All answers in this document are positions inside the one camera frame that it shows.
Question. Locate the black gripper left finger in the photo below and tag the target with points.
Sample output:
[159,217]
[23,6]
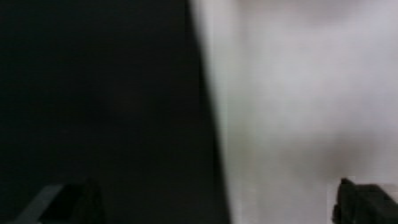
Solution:
[67,204]

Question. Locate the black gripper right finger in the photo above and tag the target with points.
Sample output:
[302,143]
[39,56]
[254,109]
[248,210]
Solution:
[365,205]

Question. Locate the white desk leg diagonal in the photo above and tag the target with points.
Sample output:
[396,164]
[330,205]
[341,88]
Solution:
[303,70]

